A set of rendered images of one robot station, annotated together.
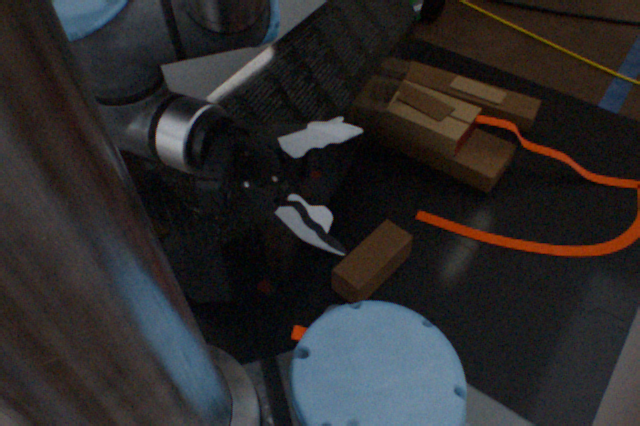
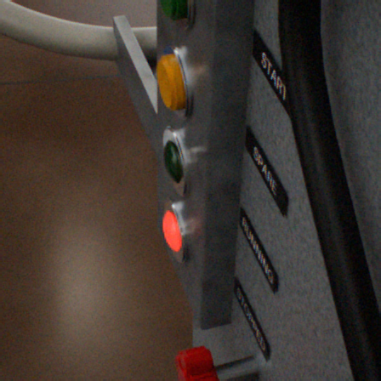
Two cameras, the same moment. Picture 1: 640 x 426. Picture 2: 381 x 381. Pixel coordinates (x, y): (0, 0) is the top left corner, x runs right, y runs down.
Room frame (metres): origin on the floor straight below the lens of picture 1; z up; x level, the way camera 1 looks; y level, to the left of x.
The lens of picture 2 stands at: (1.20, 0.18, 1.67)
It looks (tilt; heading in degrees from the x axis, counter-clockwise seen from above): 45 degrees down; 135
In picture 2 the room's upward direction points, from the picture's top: 2 degrees clockwise
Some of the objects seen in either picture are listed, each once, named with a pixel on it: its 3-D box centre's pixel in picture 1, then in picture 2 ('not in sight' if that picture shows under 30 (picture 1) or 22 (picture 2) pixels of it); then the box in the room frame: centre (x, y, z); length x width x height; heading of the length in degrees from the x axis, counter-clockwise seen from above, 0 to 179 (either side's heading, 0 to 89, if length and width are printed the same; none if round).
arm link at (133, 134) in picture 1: (143, 117); not in sight; (0.53, 0.24, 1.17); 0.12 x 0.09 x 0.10; 62
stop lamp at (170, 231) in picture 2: not in sight; (177, 230); (0.92, 0.44, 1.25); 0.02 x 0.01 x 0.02; 155
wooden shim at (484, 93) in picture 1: (477, 90); not in sight; (2.04, -0.71, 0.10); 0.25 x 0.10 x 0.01; 57
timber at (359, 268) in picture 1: (372, 262); not in sight; (1.07, -0.16, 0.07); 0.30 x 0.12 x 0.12; 138
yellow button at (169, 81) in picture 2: not in sight; (174, 82); (0.92, 0.44, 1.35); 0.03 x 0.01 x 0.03; 155
